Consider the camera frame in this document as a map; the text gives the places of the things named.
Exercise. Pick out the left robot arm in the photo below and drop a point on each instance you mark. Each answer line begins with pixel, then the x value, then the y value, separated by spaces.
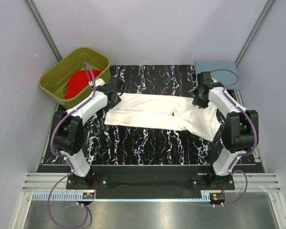
pixel 68 126

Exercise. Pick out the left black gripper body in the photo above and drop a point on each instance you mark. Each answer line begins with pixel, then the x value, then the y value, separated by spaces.
pixel 117 101

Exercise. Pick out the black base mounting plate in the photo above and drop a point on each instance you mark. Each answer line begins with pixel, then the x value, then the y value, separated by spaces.
pixel 196 177

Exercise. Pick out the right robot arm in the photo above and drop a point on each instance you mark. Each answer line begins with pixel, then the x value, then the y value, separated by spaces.
pixel 240 136

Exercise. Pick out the white printed t shirt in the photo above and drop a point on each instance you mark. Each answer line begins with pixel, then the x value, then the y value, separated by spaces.
pixel 165 112

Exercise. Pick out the red t shirt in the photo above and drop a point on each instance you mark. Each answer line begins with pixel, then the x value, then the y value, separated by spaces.
pixel 77 83

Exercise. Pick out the olive green plastic basket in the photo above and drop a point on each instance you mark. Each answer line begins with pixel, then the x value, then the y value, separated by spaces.
pixel 55 81

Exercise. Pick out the slotted grey cable duct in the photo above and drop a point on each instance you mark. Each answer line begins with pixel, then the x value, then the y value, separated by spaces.
pixel 101 196

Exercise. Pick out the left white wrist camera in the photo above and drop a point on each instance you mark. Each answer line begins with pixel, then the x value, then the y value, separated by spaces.
pixel 97 82

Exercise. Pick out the folded blue t shirt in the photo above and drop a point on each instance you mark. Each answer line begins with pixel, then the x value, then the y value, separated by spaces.
pixel 225 77

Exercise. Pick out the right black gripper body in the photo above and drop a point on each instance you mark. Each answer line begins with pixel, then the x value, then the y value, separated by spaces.
pixel 199 101

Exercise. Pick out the black marble pattern mat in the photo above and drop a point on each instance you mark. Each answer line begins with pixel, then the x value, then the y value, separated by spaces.
pixel 121 145

